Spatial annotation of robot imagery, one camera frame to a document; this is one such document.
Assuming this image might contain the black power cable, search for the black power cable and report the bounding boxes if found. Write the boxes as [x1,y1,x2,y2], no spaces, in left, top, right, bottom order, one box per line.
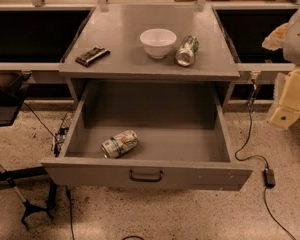
[234,80,298,240]

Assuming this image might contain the black chair seat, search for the black chair seat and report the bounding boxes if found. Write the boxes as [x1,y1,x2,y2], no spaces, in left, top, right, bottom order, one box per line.
[0,72,31,127]

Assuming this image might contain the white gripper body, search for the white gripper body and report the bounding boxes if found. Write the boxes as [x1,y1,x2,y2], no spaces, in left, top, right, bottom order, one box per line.
[283,7,300,65]

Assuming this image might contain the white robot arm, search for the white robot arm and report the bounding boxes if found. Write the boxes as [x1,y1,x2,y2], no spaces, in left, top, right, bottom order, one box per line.
[262,7,300,129]

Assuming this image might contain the black tripod stand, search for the black tripod stand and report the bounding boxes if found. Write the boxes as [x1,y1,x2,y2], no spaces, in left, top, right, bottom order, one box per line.
[0,163,54,229]

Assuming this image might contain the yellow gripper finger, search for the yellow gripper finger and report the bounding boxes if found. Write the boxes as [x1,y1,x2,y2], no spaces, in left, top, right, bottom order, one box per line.
[268,66,300,129]

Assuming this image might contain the green silver soda can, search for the green silver soda can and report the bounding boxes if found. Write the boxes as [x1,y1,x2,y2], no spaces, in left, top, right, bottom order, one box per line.
[175,35,199,67]

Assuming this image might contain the green 7up can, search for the green 7up can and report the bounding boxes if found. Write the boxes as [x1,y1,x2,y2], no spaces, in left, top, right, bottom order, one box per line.
[101,130,139,159]

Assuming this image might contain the white bowl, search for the white bowl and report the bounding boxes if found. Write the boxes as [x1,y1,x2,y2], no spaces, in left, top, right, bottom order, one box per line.
[140,28,177,59]

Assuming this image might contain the black power adapter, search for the black power adapter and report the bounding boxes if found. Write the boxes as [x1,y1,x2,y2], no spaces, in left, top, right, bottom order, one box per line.
[264,168,276,188]

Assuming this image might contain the black snack bar packet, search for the black snack bar packet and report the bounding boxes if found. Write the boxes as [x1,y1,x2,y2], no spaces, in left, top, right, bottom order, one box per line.
[75,46,110,67]

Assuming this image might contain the grey counter cabinet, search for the grey counter cabinet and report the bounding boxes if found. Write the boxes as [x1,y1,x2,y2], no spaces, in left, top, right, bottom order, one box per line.
[59,4,239,103]

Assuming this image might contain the black drawer handle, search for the black drawer handle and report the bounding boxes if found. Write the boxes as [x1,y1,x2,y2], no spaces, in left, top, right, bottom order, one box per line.
[129,170,163,183]

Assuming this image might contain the power strip on floor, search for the power strip on floor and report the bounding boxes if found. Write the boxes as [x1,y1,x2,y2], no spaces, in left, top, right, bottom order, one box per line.
[53,127,69,157]

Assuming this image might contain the grey open top drawer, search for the grey open top drawer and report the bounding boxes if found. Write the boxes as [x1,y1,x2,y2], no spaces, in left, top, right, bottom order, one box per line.
[42,80,252,191]

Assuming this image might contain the thin black floor cable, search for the thin black floor cable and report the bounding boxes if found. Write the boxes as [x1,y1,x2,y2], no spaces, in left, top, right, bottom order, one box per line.
[22,100,76,240]

